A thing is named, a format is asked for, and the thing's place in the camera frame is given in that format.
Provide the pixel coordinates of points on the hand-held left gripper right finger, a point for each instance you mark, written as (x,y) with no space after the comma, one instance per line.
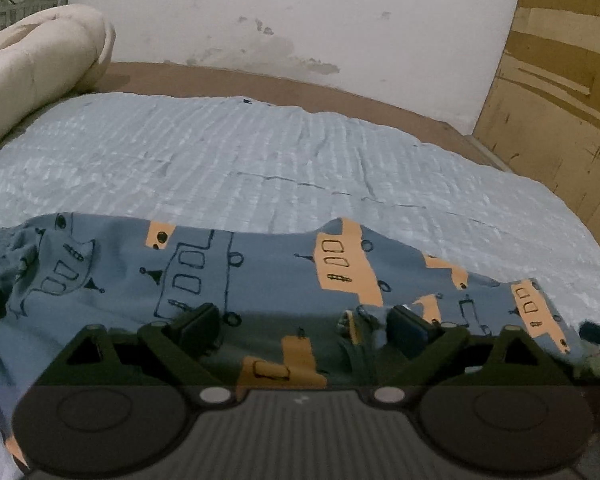
(409,327)

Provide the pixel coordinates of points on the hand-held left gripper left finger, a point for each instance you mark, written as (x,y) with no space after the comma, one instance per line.
(200,324)

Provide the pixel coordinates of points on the blue pants with orange print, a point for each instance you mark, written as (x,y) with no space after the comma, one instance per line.
(280,270)

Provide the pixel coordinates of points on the light blue bed quilt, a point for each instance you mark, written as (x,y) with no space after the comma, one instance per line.
(280,170)

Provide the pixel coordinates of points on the plywood board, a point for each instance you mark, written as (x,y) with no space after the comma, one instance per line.
(570,110)

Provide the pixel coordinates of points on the brown bed base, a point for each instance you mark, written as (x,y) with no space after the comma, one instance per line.
(280,87)

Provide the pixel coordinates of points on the rolled cream comforter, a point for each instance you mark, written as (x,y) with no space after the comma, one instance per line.
(40,60)

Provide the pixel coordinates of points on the grey metal bed rail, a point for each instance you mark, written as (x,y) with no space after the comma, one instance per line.
(490,152)

